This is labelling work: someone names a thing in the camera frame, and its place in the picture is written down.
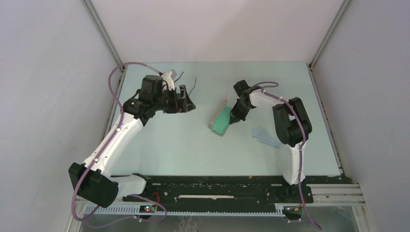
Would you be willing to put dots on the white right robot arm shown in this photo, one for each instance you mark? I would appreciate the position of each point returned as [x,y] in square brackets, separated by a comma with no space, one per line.
[292,124]

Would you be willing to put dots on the left aluminium frame post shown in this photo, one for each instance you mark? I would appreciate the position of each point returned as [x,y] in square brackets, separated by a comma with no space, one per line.
[99,25]

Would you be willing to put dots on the aluminium frame post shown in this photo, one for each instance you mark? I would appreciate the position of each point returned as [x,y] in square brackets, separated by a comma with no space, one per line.
[331,30]
[99,25]

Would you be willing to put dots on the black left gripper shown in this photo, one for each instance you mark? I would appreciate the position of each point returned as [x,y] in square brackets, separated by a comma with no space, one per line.
[180,106]

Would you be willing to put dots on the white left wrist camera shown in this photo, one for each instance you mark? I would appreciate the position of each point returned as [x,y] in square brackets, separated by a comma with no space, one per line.
[169,77]

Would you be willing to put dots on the right aluminium frame post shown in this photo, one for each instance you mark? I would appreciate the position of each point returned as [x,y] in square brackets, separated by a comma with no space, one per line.
[331,30]

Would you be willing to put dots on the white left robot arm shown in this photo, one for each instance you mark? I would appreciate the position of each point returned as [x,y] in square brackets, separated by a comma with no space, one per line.
[92,179]

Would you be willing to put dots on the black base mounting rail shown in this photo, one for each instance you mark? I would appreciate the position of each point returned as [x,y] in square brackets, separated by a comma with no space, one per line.
[221,194]

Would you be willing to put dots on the light blue cleaning cloth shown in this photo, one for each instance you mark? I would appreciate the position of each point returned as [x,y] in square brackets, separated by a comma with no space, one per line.
[263,136]

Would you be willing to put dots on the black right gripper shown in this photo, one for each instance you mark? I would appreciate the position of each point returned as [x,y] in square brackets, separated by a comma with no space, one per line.
[236,116]

